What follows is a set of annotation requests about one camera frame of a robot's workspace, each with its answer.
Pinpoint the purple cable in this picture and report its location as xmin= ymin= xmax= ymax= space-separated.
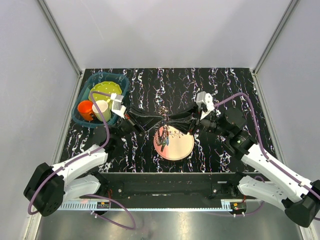
xmin=212 ymin=92 xmax=320 ymax=222
xmin=27 ymin=91 xmax=137 ymax=231

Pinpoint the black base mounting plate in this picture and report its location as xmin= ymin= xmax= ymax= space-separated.
xmin=94 ymin=172 xmax=244 ymax=200

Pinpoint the teal plastic bin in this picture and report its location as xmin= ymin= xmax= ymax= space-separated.
xmin=71 ymin=72 xmax=130 ymax=129

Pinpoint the cream mug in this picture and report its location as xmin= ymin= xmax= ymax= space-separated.
xmin=92 ymin=99 xmax=112 ymax=122

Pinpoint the pink and cream round plate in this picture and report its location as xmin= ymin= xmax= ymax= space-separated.
xmin=153 ymin=126 xmax=195 ymax=161

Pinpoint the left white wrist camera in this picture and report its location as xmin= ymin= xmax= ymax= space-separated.
xmin=110 ymin=93 xmax=127 ymax=119

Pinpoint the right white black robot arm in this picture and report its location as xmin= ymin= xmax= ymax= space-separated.
xmin=168 ymin=106 xmax=320 ymax=228

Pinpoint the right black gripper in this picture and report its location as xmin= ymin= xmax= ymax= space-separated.
xmin=166 ymin=101 xmax=231 ymax=138

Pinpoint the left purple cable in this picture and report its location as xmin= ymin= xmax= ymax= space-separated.
xmin=27 ymin=91 xmax=137 ymax=231

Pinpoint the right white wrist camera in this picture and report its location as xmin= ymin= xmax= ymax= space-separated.
xmin=195 ymin=91 xmax=215 ymax=120

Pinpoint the yellow-green dotted plate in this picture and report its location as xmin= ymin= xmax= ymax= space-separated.
xmin=90 ymin=81 xmax=122 ymax=102

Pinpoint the aluminium front rail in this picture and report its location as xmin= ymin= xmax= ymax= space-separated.
xmin=33 ymin=181 xmax=306 ymax=211

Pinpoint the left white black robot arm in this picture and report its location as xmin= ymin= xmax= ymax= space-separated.
xmin=23 ymin=107 xmax=164 ymax=217

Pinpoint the orange plastic cup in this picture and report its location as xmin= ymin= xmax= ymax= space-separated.
xmin=77 ymin=100 xmax=96 ymax=122

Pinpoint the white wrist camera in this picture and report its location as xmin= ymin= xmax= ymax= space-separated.
xmin=110 ymin=93 xmax=127 ymax=119
xmin=195 ymin=91 xmax=215 ymax=120

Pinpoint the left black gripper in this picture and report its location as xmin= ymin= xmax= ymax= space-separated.
xmin=113 ymin=104 xmax=164 ymax=142

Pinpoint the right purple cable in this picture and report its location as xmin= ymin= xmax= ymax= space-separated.
xmin=212 ymin=92 xmax=320 ymax=222

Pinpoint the large metal keyring with keys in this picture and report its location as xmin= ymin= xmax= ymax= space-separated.
xmin=154 ymin=106 xmax=170 ymax=153

